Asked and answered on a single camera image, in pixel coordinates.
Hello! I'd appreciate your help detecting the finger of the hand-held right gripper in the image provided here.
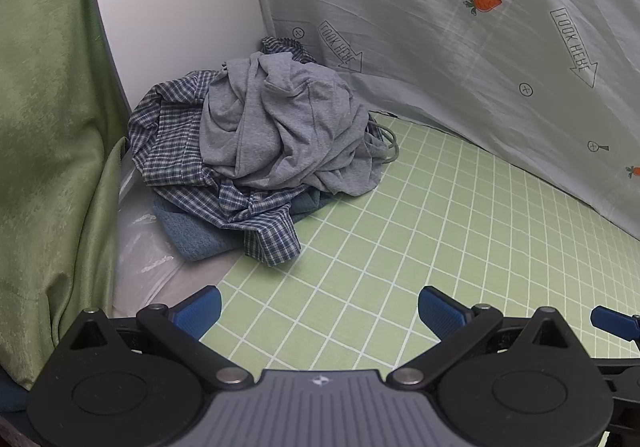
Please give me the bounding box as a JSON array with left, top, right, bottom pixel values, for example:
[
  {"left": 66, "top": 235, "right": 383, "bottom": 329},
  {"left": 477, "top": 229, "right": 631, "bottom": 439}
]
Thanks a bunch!
[{"left": 590, "top": 306, "right": 640, "bottom": 343}]

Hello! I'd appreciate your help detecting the grey carrot print sheet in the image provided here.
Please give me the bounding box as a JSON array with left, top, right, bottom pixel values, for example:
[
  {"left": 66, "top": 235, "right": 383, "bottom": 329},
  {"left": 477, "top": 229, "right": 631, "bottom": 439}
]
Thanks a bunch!
[{"left": 247, "top": 0, "right": 640, "bottom": 243}]

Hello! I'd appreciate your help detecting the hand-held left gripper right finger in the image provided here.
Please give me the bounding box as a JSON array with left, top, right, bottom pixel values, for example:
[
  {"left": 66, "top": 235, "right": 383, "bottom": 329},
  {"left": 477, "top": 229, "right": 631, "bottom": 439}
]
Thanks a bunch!
[{"left": 389, "top": 286, "right": 577, "bottom": 390}]

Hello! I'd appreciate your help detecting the green curtain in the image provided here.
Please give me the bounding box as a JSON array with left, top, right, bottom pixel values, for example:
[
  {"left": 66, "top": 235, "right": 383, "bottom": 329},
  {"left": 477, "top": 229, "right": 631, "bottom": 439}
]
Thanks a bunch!
[{"left": 0, "top": 0, "right": 133, "bottom": 390}]

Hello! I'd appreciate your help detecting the grey zip hoodie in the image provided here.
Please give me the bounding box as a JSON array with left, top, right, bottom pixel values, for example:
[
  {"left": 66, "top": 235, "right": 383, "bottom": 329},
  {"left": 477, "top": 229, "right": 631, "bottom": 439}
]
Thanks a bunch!
[{"left": 199, "top": 51, "right": 400, "bottom": 198}]

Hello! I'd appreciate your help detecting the blue plaid shirt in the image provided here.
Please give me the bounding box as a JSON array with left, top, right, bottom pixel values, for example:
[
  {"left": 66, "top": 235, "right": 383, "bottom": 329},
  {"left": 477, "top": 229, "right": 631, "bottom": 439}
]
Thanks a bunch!
[{"left": 127, "top": 36, "right": 321, "bottom": 268}]

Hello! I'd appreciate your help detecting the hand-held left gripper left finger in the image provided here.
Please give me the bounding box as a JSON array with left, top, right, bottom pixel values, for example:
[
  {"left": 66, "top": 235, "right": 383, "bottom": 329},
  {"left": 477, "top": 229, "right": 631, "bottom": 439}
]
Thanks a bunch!
[{"left": 66, "top": 286, "right": 252, "bottom": 390}]

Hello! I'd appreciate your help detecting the clear plastic bag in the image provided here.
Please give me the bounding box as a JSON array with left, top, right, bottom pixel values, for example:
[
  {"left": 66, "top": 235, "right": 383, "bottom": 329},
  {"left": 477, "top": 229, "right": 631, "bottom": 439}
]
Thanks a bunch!
[{"left": 107, "top": 137, "right": 241, "bottom": 318}]

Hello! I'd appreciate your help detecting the green grid bed sheet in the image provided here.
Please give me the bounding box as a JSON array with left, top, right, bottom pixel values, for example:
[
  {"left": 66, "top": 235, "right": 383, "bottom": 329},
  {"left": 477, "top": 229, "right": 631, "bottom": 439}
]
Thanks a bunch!
[{"left": 200, "top": 112, "right": 640, "bottom": 447}]

